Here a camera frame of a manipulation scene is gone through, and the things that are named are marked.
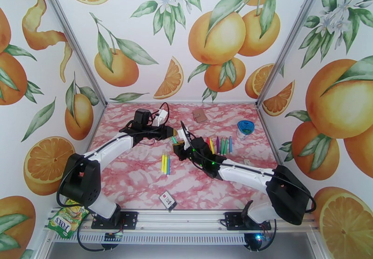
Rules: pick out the teal green marker pen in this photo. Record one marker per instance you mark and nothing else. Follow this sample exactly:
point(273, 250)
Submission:
point(174, 140)

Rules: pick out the blue marker pen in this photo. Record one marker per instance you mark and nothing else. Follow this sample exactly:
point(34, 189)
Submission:
point(168, 165)
point(230, 145)

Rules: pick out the small blue circuit board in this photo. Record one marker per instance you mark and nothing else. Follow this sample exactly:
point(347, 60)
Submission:
point(113, 236)

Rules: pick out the green yellow candy bag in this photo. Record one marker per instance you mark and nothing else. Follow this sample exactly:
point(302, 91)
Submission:
point(68, 220)

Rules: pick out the brown card wallet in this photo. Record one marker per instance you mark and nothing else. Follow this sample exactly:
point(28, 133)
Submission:
point(200, 116)

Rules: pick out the red marker pen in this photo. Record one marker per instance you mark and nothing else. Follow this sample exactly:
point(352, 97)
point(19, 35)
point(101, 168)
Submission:
point(208, 143)

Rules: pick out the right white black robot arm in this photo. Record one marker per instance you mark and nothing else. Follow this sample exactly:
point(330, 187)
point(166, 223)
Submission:
point(247, 175)

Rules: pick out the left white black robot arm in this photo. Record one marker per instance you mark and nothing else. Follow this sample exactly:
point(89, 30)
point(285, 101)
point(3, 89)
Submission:
point(113, 148)

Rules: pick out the black round controller with LED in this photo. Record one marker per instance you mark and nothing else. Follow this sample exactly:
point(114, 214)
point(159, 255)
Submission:
point(255, 241)

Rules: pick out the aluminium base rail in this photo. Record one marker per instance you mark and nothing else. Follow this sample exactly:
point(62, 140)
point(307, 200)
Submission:
point(180, 220)

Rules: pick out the aluminium frame post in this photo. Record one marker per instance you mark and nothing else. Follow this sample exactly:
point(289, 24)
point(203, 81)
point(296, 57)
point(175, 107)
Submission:
point(73, 39)
point(292, 39)

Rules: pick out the small black white card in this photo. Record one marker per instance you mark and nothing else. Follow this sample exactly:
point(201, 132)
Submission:
point(168, 201)

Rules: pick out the purple marker pen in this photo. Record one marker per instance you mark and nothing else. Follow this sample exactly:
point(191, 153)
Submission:
point(218, 145)

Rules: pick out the clear cup with blue lid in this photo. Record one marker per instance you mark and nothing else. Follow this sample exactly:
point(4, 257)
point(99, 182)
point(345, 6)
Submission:
point(245, 128)

